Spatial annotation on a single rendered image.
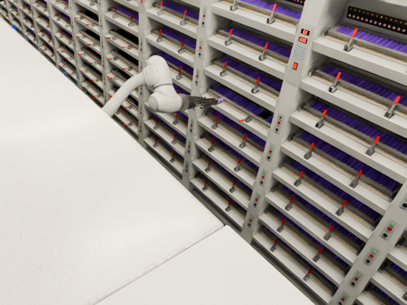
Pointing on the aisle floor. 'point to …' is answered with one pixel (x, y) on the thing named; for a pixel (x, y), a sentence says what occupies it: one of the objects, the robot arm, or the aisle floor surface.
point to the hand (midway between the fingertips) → (211, 101)
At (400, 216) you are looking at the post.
